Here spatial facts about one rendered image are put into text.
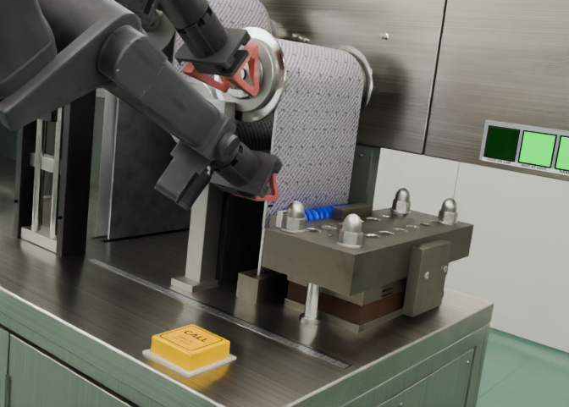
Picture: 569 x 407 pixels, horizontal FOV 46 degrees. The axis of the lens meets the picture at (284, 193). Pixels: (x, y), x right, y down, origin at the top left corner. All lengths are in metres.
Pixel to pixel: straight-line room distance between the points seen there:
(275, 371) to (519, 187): 2.92
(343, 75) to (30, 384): 0.70
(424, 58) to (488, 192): 2.50
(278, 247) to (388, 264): 0.16
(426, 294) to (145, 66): 0.70
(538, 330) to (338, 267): 2.87
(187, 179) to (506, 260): 2.97
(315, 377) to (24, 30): 0.56
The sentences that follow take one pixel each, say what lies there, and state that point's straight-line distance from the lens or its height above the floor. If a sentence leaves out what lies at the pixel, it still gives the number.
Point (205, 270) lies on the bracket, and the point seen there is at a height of 0.93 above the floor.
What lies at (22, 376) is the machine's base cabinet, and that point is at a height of 0.76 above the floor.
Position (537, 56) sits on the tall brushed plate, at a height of 1.33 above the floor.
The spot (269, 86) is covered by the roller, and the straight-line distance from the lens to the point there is 1.04.
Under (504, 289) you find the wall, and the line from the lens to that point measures 3.77.
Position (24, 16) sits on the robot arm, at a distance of 0.44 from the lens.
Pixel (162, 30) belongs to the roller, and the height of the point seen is 1.31.
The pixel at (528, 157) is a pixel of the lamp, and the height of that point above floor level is 1.17.
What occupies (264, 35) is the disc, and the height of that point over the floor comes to 1.31.
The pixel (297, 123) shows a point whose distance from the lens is 1.09.
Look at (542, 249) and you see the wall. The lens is 3.67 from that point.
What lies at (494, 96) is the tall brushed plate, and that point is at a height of 1.26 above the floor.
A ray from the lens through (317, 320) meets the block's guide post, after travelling 1.01.
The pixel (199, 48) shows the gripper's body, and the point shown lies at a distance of 0.95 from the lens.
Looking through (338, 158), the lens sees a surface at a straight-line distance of 1.20.
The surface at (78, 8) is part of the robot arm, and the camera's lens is 0.50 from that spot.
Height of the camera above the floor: 1.26
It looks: 10 degrees down
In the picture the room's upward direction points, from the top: 7 degrees clockwise
